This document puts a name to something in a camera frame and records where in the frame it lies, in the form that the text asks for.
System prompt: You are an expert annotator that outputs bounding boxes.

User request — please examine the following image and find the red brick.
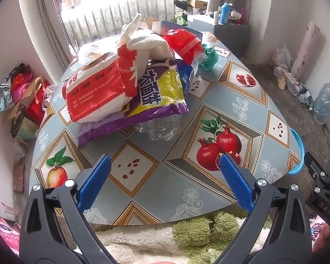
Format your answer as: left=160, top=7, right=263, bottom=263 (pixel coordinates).
left=12, top=163, right=25, bottom=193

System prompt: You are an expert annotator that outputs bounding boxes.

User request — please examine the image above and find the pink printed cloth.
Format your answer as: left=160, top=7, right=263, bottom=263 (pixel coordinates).
left=0, top=214, right=21, bottom=256

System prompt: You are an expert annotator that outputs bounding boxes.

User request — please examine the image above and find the metal window railing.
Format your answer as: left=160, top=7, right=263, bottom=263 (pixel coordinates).
left=62, top=0, right=182, bottom=44

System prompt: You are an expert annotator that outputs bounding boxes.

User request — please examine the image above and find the red white plastic bag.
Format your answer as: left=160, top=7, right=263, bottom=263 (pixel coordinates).
left=62, top=44, right=154, bottom=123

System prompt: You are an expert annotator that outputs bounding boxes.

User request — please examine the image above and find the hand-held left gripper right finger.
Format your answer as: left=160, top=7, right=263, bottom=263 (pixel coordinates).
left=219, top=152, right=312, bottom=264

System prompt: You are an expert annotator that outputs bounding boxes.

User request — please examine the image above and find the teal patterned cloth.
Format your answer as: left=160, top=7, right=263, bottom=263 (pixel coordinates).
left=0, top=82, right=14, bottom=114

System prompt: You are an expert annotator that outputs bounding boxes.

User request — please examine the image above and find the blue white carton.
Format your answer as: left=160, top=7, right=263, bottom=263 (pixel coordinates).
left=144, top=16, right=204, bottom=42

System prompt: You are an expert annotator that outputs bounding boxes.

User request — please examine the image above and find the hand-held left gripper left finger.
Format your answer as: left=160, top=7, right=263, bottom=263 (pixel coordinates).
left=19, top=154, right=119, bottom=264

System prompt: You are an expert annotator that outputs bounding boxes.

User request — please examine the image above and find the blue plastic basket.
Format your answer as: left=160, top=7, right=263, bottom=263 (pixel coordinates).
left=287, top=128, right=306, bottom=175

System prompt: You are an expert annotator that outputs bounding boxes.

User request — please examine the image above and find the small litter pile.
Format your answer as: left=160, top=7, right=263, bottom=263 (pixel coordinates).
left=273, top=66, right=314, bottom=108

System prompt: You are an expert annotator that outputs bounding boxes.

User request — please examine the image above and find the fruit print tablecloth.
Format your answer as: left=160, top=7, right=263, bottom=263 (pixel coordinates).
left=29, top=31, right=303, bottom=226

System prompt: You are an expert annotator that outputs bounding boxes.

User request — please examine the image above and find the large water jug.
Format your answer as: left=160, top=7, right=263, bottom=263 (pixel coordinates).
left=312, top=81, right=330, bottom=125

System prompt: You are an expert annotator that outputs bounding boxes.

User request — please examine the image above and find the cream cloth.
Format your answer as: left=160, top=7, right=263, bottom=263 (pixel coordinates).
left=118, top=13, right=176, bottom=61

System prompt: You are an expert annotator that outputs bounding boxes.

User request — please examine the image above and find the grey cabinet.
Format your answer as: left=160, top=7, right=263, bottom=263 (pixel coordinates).
left=187, top=15, right=251, bottom=58

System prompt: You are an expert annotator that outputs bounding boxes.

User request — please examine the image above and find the crushed clear plastic bottle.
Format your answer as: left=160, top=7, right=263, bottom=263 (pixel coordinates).
left=136, top=113, right=189, bottom=143

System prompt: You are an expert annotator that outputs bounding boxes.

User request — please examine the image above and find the cream green fuzzy blanket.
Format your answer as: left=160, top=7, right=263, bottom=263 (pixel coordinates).
left=71, top=209, right=273, bottom=264

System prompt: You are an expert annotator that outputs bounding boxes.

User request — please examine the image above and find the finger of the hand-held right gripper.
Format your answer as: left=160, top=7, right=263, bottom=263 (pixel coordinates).
left=304, top=151, right=330, bottom=222

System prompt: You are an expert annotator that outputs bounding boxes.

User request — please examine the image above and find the green plastic bag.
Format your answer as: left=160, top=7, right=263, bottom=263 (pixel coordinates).
left=199, top=44, right=219, bottom=72

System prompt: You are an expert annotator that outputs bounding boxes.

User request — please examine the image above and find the open cardboard box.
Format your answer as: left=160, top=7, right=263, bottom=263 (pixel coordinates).
left=174, top=0, right=209, bottom=15

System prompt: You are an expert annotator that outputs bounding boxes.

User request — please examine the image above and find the pink flat box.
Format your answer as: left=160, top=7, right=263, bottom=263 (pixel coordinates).
left=291, top=20, right=329, bottom=80

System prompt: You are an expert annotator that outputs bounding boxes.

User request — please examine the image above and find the red plastic wrapper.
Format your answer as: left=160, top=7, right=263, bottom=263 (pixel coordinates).
left=162, top=29, right=205, bottom=64

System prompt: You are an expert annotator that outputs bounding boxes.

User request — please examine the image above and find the purple yellow snack bag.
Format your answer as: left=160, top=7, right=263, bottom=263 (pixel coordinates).
left=77, top=60, right=190, bottom=147

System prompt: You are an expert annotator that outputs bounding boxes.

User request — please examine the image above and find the blue detergent bottle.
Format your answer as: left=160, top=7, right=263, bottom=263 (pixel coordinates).
left=219, top=2, right=234, bottom=25

